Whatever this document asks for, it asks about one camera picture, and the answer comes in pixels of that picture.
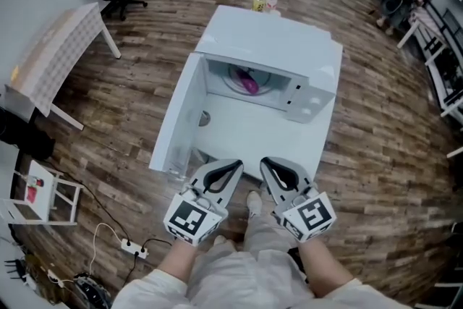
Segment black router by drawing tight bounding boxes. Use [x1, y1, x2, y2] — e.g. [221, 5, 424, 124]
[3, 258, 28, 282]

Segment black shelf rack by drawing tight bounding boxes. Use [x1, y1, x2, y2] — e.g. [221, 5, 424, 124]
[422, 7, 463, 113]

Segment white microwave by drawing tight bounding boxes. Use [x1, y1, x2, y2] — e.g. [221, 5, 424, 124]
[148, 4, 344, 177]

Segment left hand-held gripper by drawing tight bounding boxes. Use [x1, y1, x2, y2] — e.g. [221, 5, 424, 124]
[163, 158, 244, 247]

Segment white side stand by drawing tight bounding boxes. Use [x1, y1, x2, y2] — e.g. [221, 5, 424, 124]
[0, 159, 84, 227]

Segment person's white top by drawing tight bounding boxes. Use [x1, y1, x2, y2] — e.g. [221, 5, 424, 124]
[111, 267, 413, 309]

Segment person's right forearm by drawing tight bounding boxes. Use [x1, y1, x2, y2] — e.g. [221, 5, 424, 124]
[299, 237, 354, 297]

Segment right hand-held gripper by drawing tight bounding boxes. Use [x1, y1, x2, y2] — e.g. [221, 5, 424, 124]
[259, 156, 338, 243]

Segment short black cable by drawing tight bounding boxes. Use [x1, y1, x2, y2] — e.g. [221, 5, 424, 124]
[124, 237, 173, 287]

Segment purple eggplant with green tip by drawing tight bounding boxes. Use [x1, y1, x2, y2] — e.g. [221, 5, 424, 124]
[234, 68, 260, 95]

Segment person's left forearm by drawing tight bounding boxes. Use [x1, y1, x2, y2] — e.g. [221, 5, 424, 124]
[158, 240, 198, 282]

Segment table with checked cloth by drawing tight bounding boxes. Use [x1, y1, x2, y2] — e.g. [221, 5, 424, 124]
[5, 2, 122, 131]

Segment white cable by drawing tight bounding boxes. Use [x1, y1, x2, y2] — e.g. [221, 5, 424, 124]
[92, 222, 126, 276]

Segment person's white trousers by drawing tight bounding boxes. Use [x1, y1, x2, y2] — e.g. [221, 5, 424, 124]
[186, 213, 312, 309]

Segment black round machine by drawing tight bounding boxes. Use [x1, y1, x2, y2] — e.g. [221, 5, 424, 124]
[74, 273, 113, 309]

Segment black bag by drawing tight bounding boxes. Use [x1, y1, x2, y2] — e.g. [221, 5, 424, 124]
[0, 108, 57, 162]

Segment white power strip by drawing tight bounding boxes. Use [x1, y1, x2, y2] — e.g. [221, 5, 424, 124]
[121, 237, 150, 260]

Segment long black cable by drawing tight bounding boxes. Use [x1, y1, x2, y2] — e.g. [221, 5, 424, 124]
[43, 158, 131, 242]

